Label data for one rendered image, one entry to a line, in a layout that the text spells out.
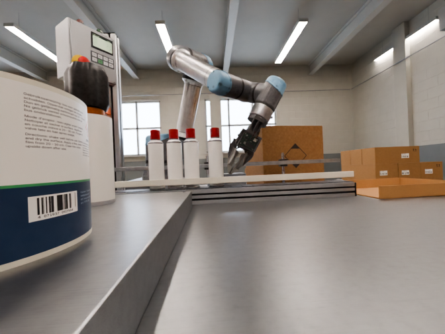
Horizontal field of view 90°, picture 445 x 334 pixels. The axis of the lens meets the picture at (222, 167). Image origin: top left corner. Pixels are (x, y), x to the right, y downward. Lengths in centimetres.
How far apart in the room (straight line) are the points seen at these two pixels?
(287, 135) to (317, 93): 608
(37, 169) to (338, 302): 27
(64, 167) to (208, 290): 18
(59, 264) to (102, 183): 32
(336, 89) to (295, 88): 118
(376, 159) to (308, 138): 296
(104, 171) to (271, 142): 69
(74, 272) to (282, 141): 92
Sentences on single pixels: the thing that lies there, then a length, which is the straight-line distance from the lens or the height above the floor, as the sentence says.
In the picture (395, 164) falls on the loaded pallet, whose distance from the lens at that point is 420.
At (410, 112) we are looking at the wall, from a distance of 591.
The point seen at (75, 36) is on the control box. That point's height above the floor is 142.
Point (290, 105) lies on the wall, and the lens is 672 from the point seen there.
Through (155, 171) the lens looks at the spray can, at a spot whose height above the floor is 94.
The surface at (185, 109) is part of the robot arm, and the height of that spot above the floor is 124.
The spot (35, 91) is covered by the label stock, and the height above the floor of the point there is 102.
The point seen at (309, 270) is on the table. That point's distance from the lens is 29.
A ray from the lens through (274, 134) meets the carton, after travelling 101.
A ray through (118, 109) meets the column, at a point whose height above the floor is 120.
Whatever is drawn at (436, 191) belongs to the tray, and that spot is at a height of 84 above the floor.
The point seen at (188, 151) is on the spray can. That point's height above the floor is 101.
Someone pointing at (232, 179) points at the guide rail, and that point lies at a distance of 74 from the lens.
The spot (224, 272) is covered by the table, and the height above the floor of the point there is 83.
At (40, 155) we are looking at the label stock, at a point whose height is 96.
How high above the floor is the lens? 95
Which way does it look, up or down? level
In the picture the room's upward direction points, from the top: 2 degrees counter-clockwise
